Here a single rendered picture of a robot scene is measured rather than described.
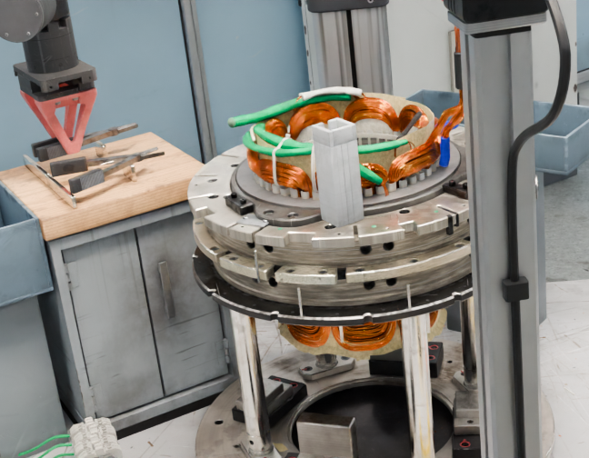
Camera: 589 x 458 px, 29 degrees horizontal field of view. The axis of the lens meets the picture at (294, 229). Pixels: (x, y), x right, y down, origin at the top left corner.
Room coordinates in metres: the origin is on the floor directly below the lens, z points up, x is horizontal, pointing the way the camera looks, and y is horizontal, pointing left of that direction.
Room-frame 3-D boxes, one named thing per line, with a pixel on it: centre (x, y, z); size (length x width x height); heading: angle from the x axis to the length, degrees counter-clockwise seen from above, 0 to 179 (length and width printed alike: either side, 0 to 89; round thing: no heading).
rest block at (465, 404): (1.01, -0.16, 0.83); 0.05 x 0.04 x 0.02; 170
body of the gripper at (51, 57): (1.25, 0.25, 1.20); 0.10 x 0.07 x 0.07; 28
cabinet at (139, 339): (1.22, 0.21, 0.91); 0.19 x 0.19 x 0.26; 26
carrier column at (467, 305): (1.09, -0.18, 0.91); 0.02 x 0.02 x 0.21
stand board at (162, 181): (1.22, 0.21, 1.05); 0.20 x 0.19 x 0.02; 116
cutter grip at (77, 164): (1.19, 0.24, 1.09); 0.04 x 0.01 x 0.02; 101
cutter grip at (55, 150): (1.23, 0.26, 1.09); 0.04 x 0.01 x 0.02; 116
